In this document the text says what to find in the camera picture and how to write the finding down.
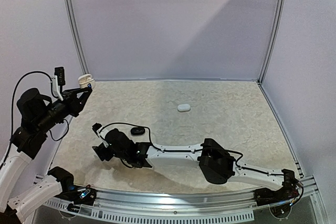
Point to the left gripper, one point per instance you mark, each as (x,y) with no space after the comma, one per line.
(75,104)

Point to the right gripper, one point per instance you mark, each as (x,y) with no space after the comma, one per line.
(100,152)

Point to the white gold-trimmed charging case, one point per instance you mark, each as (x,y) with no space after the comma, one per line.
(86,80)

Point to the black earbud charging case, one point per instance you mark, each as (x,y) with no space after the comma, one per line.
(135,131)

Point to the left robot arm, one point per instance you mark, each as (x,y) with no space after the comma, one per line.
(39,115)

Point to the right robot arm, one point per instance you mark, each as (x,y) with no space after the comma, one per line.
(217,164)

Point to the closed white charging case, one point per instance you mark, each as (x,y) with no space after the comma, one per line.
(183,107)

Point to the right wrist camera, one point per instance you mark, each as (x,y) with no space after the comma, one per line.
(97,128)

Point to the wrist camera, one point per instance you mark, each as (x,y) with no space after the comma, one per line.
(97,128)
(58,82)

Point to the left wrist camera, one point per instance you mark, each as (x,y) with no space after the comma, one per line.
(58,82)

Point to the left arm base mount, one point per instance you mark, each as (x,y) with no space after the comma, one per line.
(80,195)

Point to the left aluminium corner post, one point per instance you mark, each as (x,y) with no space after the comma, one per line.
(75,35)

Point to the aluminium corner post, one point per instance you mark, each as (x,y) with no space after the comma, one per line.
(75,35)
(272,40)

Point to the white slotted cable duct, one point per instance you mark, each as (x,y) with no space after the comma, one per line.
(122,214)

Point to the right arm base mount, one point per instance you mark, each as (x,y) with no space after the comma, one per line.
(278,194)

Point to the aluminium front rail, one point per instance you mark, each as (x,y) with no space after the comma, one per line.
(192,204)

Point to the right aluminium corner post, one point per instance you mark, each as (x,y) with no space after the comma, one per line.
(272,40)

